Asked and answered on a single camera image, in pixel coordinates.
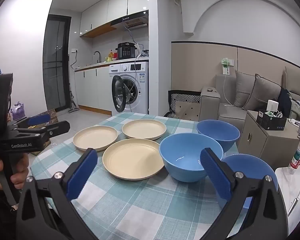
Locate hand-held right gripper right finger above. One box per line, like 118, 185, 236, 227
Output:
199, 147, 288, 240

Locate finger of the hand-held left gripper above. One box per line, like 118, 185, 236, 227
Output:
27, 120, 70, 138
15, 114, 51, 128

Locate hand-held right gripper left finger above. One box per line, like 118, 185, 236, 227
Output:
15, 148, 98, 240

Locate blue bowl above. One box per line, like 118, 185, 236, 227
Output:
159, 133, 224, 182
221, 154, 278, 210
196, 119, 241, 150

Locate cream plate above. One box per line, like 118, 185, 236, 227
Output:
122, 119, 167, 140
102, 138, 165, 181
73, 125, 118, 152

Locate person's left hand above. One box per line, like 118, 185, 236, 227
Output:
0, 152, 29, 190

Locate brown patterned board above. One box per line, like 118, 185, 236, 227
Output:
44, 109, 59, 124

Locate purple plastic bag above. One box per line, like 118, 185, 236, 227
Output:
10, 102, 27, 120

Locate stick vacuum cleaner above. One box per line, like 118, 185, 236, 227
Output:
68, 90, 80, 113

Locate white base cabinets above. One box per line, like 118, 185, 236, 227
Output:
74, 66, 113, 110

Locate dark glass door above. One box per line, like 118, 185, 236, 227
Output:
42, 14, 72, 117

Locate grey nightstand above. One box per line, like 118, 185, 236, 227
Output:
237, 110, 300, 167

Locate teal checked tablecloth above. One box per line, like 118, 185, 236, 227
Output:
30, 112, 278, 240

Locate grey sofa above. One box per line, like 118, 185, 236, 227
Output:
201, 66, 300, 130

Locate beige diamond print cushion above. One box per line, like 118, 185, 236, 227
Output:
174, 101, 201, 122

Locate kitchen countertop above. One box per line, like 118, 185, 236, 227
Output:
74, 59, 149, 72

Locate black box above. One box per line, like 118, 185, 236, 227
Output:
256, 110, 287, 130

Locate white side table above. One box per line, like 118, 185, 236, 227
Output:
275, 163, 300, 235

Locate black white patterned cushion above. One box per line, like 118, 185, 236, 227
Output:
164, 90, 202, 118

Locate clear water bottle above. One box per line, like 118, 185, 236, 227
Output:
287, 129, 300, 175

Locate grey cushion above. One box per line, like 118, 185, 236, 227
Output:
243, 74, 283, 112
234, 70, 255, 108

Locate white box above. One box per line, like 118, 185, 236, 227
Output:
266, 99, 279, 113

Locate white washing machine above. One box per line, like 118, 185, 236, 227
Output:
108, 61, 149, 115

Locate black pressure cooker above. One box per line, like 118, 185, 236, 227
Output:
115, 42, 136, 60

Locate dark clothing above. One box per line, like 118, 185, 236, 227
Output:
277, 87, 293, 119

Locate range hood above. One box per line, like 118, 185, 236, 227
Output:
110, 10, 149, 30

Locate white charging cable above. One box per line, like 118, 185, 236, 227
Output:
223, 75, 235, 107

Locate white wall outlet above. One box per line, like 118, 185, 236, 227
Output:
220, 58, 234, 76

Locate white wall cabinets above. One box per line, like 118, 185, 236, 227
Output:
79, 0, 149, 38

